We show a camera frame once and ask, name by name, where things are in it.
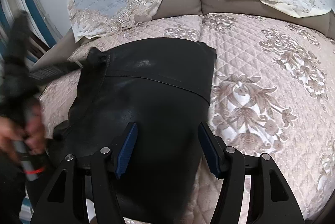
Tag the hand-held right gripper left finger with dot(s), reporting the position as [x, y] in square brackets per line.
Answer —
[128, 146]

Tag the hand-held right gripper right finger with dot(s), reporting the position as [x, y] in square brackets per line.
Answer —
[209, 148]

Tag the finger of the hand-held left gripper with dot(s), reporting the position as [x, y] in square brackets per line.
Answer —
[52, 72]

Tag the black leather jacket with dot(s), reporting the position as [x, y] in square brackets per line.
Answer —
[146, 98]

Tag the person's left hand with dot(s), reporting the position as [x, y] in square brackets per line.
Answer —
[10, 135]

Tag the pink quilted sofa cover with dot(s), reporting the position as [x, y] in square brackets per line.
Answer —
[261, 82]

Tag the blue patterned cloth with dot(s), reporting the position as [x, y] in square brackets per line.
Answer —
[18, 205]

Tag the beige sofa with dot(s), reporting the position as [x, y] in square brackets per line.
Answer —
[183, 1]

